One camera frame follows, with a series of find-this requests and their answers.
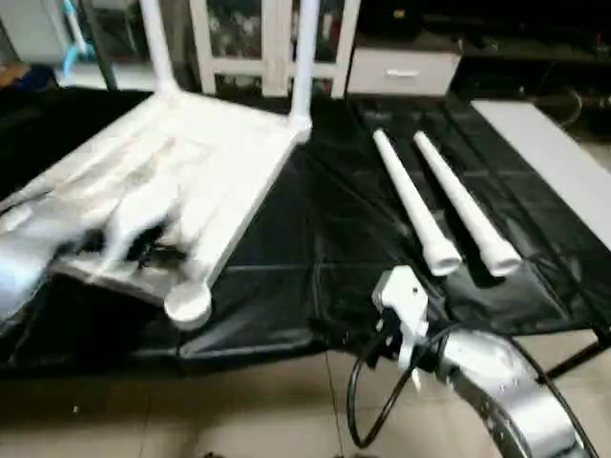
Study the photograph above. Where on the black work mat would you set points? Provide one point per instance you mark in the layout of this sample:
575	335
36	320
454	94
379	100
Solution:
315	239

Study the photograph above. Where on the white flat panel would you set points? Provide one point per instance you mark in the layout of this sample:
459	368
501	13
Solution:
554	162

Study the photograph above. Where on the white plastic table top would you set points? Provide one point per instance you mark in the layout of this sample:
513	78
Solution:
220	143

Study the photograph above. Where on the grey metal pole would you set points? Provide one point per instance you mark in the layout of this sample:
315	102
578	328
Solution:
100	48

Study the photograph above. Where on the white glass door cabinet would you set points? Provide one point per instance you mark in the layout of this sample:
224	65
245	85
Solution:
239	48

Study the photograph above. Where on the light blue plastic item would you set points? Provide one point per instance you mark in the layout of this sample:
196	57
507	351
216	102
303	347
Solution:
72	38

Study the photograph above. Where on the white drawer unit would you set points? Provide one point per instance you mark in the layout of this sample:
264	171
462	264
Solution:
401	72

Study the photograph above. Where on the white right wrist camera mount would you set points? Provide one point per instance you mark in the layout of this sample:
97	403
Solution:
401	296

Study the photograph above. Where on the blue flat box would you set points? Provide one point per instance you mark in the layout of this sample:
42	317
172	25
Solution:
24	76

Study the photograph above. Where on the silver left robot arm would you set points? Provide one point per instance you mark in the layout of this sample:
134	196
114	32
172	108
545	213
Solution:
24	258

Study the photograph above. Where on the white plastic table leg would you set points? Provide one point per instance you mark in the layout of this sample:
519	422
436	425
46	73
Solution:
158	43
305	57
468	205
415	205

